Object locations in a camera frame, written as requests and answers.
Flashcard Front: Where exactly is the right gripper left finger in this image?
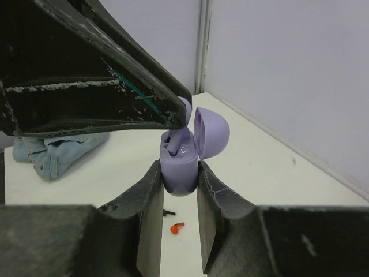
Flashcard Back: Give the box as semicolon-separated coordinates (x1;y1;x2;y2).
1;160;164;276

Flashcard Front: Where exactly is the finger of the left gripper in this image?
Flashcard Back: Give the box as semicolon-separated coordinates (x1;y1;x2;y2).
83;1;192;108
1;1;186;137

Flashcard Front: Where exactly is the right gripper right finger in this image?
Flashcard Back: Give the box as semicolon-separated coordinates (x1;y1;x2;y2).
197;162;368;276

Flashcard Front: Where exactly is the blue cloth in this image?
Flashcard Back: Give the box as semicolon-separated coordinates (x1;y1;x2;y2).
12;132;109;181

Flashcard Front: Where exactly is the left aluminium frame post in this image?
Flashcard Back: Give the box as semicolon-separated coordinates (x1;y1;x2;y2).
194;0;213;95

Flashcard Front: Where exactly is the purple round case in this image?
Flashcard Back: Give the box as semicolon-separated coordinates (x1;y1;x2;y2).
160;107;230;197

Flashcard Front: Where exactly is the red earbud right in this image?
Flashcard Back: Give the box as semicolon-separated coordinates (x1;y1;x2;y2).
170;222;185;235

